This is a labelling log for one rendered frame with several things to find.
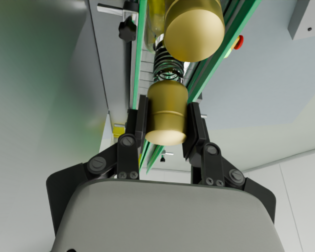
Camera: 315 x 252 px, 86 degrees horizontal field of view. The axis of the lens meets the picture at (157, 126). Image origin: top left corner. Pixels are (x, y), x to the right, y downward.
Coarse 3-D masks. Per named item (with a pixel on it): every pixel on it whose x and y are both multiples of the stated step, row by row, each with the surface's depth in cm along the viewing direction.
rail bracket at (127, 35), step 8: (128, 0) 32; (136, 0) 29; (104, 8) 27; (112, 8) 28; (120, 8) 28; (128, 8) 27; (136, 8) 27; (128, 16) 27; (136, 16) 28; (120, 24) 26; (128, 24) 25; (136, 24) 29; (120, 32) 26; (128, 32) 26; (128, 40) 27
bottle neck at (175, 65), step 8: (160, 40) 16; (160, 48) 16; (160, 56) 15; (168, 56) 15; (160, 64) 15; (168, 64) 15; (176, 64) 15; (160, 72) 15; (168, 72) 17; (176, 72) 15; (176, 80) 16
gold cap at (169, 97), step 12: (156, 84) 13; (168, 84) 13; (180, 84) 14; (156, 96) 13; (168, 96) 13; (180, 96) 13; (156, 108) 12; (168, 108) 12; (180, 108) 13; (156, 120) 12; (168, 120) 12; (180, 120) 12; (156, 132) 12; (168, 132) 12; (180, 132) 12; (168, 144) 14
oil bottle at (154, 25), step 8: (152, 0) 16; (160, 0) 16; (152, 8) 16; (160, 8) 16; (152, 16) 16; (160, 16) 16; (152, 24) 16; (160, 24) 16; (144, 32) 19; (152, 32) 17; (160, 32) 17; (144, 40) 19; (152, 40) 18; (152, 48) 19
